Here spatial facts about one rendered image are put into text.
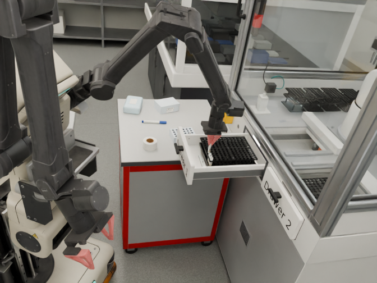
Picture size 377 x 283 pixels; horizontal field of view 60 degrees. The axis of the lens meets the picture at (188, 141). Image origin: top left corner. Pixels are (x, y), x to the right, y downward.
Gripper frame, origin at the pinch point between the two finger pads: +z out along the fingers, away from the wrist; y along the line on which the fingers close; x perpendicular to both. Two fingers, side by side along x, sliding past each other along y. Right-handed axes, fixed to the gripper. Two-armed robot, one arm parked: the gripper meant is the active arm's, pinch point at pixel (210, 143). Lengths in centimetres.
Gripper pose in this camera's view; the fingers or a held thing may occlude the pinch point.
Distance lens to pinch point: 139.7
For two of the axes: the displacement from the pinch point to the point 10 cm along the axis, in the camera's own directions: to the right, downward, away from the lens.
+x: 1.5, 5.9, -7.9
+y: -9.8, -0.2, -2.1
